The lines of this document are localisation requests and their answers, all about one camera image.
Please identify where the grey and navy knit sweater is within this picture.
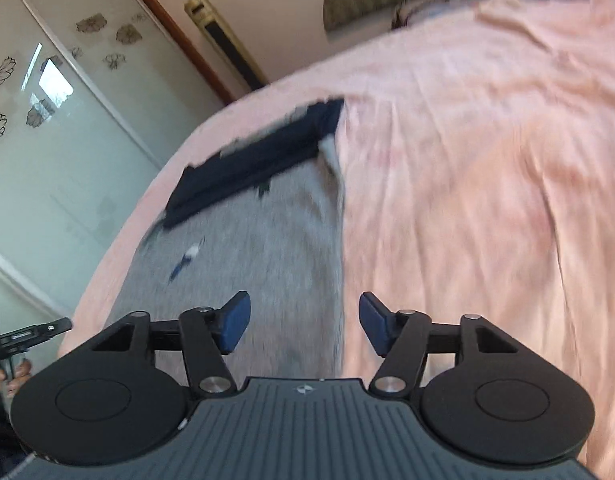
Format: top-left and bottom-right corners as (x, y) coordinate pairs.
(109, 99), (344, 382)

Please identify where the person's left hand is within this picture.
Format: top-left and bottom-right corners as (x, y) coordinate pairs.
(0, 359), (32, 399)

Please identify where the black sleeve of person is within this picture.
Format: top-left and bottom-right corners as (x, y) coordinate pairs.
(0, 395), (27, 479)

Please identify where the pink bed sheet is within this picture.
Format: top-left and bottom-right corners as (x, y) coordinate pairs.
(60, 0), (615, 479)

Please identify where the glass wardrobe sliding door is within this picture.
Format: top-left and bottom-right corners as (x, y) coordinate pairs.
(0, 0), (222, 316)

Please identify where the gold tower fan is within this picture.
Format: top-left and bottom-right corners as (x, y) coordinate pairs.
(184, 0), (268, 91)

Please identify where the brown wooden wardrobe frame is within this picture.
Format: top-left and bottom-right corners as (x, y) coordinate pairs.
(140, 0), (235, 105)

